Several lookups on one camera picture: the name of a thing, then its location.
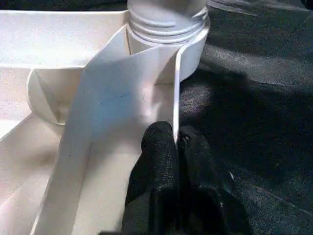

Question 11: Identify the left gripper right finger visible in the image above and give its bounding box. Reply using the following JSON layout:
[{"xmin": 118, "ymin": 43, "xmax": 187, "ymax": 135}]
[{"xmin": 177, "ymin": 126, "xmax": 254, "ymax": 235}]

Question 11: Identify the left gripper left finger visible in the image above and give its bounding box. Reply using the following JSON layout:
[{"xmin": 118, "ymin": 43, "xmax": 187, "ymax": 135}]
[{"xmin": 121, "ymin": 121, "xmax": 182, "ymax": 235}]

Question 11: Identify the white plastic table top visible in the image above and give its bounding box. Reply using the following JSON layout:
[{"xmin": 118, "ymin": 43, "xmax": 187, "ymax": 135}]
[{"xmin": 0, "ymin": 9, "xmax": 211, "ymax": 235}]

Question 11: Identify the white plastic table leg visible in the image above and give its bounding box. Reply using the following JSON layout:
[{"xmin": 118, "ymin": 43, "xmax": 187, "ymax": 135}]
[{"xmin": 126, "ymin": 0, "xmax": 208, "ymax": 44}]

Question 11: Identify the black work mat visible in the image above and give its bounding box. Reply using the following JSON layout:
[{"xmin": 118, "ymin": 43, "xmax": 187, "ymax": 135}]
[{"xmin": 0, "ymin": 0, "xmax": 313, "ymax": 235}]

